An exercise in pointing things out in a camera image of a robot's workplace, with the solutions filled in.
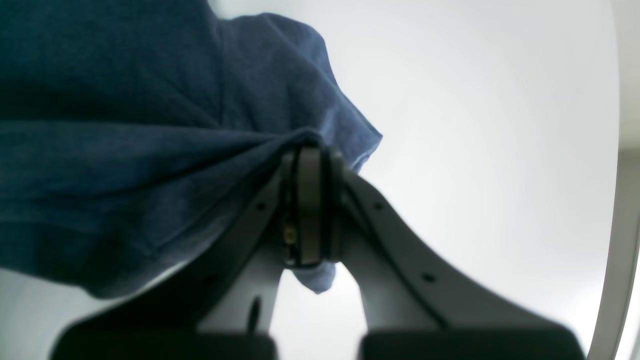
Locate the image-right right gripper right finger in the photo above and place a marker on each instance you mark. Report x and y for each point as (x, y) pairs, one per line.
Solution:
(417, 306)

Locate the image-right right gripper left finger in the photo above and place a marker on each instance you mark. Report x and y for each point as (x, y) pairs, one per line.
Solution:
(219, 306)

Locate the dark blue T-shirt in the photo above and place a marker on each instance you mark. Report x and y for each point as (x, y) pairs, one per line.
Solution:
(134, 131)

